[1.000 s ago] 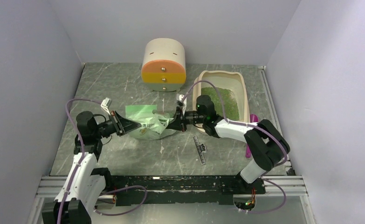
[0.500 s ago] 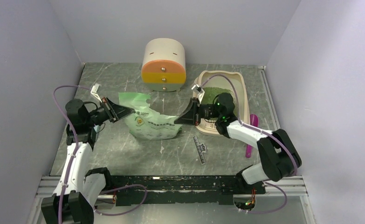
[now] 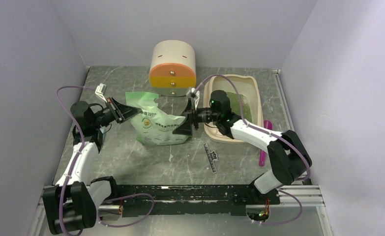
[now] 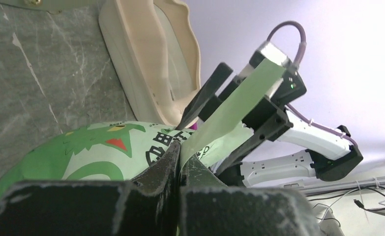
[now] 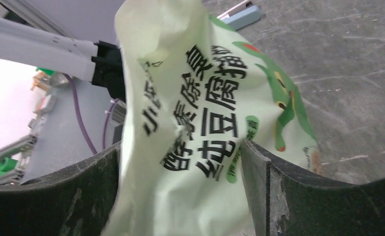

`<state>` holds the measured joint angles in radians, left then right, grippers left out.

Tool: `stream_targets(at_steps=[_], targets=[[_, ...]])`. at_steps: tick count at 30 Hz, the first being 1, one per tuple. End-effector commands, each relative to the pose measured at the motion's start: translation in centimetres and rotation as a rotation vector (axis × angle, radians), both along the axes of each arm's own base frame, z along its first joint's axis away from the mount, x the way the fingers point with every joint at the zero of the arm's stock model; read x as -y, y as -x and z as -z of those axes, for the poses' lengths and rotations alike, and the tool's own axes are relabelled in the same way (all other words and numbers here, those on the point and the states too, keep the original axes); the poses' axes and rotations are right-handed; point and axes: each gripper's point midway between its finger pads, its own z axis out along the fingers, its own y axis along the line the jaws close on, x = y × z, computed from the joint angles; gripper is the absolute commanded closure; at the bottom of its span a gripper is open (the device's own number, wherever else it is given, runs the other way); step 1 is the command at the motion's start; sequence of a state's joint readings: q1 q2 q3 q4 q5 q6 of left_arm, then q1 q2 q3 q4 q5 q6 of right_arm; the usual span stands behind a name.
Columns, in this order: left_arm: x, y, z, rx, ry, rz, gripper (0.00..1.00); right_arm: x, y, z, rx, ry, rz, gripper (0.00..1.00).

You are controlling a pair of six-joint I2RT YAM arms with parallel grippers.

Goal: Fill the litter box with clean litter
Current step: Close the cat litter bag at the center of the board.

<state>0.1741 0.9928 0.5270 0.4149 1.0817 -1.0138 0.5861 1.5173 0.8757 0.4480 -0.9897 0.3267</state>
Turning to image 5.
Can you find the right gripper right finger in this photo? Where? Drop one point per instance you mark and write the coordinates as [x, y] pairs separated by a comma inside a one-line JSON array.
[[288, 200]]

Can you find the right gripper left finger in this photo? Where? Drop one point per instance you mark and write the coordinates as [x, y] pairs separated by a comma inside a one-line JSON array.
[[74, 201]]

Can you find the green litter bag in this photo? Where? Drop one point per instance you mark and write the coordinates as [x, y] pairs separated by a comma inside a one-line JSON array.
[[195, 89]]

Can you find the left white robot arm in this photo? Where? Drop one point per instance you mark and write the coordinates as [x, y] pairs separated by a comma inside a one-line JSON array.
[[98, 63]]

